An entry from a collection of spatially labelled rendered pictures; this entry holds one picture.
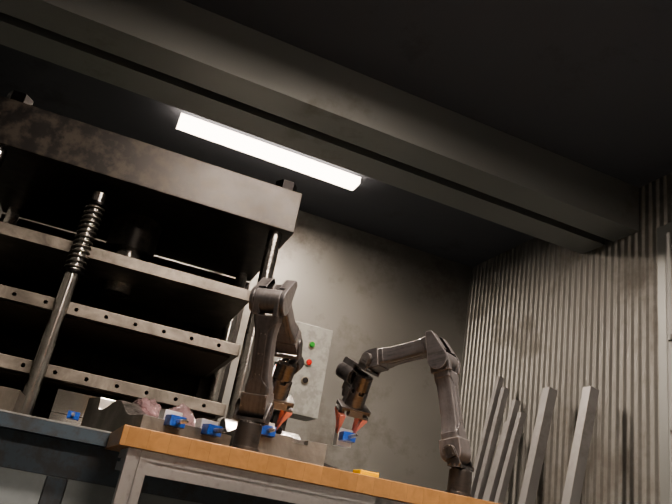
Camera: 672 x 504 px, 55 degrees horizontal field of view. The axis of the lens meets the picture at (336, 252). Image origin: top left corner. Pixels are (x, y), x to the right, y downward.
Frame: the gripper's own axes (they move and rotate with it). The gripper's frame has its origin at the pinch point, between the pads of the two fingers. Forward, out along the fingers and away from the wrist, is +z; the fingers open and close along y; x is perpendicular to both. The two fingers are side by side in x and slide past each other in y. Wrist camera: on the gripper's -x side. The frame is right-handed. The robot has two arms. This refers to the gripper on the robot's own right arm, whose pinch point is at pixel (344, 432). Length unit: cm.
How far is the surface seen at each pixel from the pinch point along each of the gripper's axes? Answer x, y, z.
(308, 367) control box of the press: -79, -6, 6
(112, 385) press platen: -62, 72, 27
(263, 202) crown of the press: -95, 33, -56
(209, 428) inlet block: 25, 47, -3
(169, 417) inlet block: 27, 58, -4
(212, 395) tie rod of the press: -121, 24, 45
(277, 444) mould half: 16.9, 25.1, 1.4
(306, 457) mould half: 17.9, 15.9, 2.9
